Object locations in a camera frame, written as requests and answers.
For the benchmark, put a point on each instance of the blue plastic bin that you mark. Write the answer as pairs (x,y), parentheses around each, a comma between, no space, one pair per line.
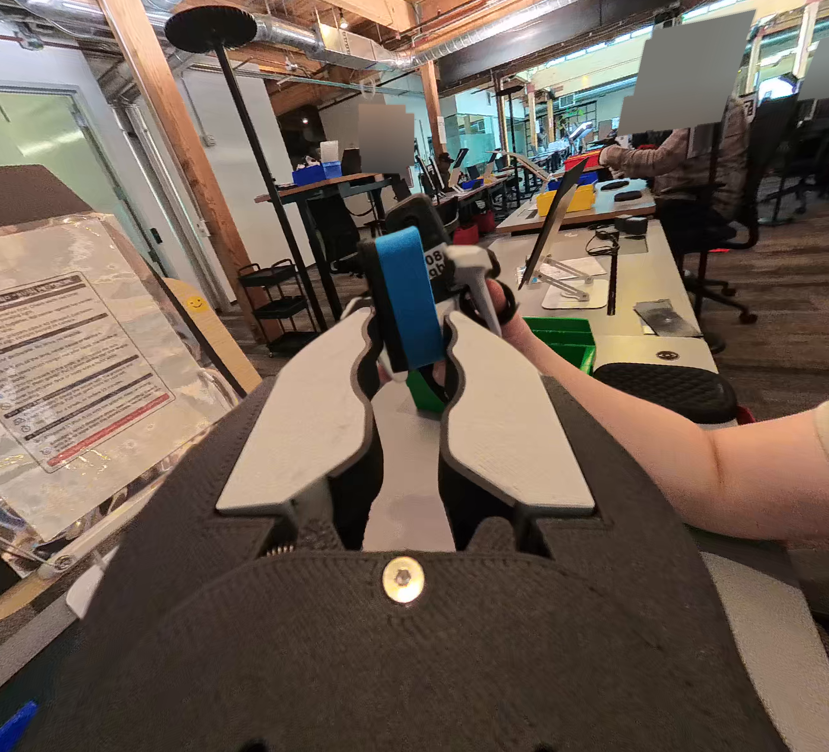
(317,172)

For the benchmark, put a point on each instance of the small black box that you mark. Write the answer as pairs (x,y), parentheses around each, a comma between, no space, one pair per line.
(631,225)

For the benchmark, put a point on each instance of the wooden high table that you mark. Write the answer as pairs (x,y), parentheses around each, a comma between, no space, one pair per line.
(324,182)

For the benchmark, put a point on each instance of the grey flat pouch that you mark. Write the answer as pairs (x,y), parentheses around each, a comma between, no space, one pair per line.
(667,319)

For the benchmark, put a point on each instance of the silver spiral duct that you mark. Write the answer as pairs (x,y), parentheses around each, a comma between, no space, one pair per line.
(518,20)

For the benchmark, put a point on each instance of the red plastic bin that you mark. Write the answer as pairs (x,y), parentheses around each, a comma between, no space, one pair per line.
(579,164)

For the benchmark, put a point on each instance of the tablet on metal stand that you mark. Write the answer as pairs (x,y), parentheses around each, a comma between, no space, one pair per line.
(557,227)

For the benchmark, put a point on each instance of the white desk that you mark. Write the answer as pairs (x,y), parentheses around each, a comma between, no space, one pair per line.
(654,279)

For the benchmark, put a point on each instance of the wooden support post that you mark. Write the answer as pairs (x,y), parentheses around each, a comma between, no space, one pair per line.
(168,117)

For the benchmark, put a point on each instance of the black upright bar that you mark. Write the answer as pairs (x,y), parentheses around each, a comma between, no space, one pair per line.
(612,279)

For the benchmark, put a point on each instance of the black padded armrest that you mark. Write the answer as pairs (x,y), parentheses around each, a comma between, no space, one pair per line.
(667,389)

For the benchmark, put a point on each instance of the wooden board with smiley sticker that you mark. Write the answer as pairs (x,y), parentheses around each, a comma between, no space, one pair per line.
(214,324)

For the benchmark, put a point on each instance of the black office chair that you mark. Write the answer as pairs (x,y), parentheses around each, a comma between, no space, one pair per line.
(764,169)

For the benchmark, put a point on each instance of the black floor lamp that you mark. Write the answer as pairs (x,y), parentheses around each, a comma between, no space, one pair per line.
(259,149)

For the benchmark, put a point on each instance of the black rolling cart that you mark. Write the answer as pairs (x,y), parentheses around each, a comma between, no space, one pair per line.
(278,308)

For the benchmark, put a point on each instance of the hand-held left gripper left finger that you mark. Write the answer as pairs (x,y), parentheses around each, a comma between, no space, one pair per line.
(304,415)

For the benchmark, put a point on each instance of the person's right forearm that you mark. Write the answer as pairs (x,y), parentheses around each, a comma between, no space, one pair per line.
(680,454)

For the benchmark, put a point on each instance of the person's right hand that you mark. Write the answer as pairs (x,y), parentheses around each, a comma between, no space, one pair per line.
(521,336)

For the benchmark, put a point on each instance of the blue and black eraser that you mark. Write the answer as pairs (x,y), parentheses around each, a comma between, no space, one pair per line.
(405,292)

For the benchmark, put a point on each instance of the yellow plastic bin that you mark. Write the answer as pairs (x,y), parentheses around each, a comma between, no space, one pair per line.
(570,200)

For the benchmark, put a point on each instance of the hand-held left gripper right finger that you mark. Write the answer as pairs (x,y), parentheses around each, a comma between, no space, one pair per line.
(511,428)

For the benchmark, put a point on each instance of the green plastic bin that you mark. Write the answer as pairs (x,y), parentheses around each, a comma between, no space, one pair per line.
(563,334)

